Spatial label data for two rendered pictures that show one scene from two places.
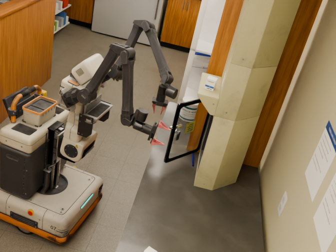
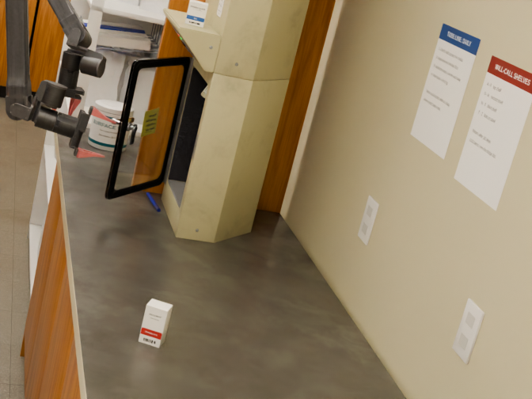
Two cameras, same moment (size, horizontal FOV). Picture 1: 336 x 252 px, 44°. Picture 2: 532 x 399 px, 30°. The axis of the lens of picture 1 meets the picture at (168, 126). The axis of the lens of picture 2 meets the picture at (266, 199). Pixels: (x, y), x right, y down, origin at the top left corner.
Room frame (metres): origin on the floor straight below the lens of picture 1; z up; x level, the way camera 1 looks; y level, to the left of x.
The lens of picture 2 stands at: (-0.57, 0.44, 1.87)
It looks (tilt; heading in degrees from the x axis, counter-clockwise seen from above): 16 degrees down; 340
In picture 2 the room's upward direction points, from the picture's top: 14 degrees clockwise
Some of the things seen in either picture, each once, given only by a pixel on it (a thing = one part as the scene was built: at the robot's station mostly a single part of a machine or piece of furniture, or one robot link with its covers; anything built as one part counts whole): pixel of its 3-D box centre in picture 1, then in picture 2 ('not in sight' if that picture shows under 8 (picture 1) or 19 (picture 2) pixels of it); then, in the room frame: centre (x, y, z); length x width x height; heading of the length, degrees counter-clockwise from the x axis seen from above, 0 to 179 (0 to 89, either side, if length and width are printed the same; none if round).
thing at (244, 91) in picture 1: (233, 121); (239, 98); (2.09, -0.36, 1.33); 0.32 x 0.25 x 0.77; 178
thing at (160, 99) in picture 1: (160, 97); (67, 80); (2.40, 0.09, 1.22); 0.10 x 0.07 x 0.07; 94
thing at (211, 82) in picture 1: (211, 83); (196, 13); (2.05, -0.17, 1.54); 0.05 x 0.05 x 0.06; 76
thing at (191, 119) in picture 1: (189, 129); (148, 126); (2.13, -0.13, 1.19); 0.30 x 0.01 x 0.40; 139
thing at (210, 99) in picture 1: (208, 92); (187, 39); (2.10, -0.17, 1.46); 0.32 x 0.12 x 0.10; 178
